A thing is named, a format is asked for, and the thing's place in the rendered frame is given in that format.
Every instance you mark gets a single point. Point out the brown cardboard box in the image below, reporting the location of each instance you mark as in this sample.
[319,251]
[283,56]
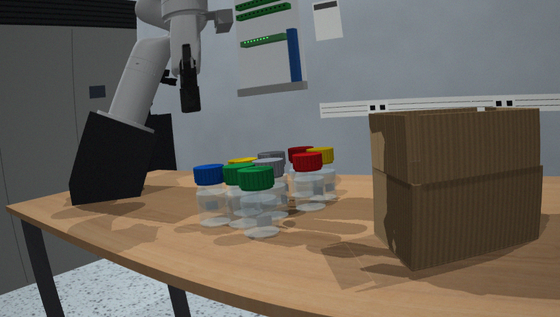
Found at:
[475,187]

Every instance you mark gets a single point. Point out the clear glass bottle with blue cap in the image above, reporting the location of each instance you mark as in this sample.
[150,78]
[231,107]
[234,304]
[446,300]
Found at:
[210,196]

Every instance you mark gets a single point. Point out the clear bottle with red cap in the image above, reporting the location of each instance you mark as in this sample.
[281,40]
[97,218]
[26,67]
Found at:
[309,182]
[291,151]

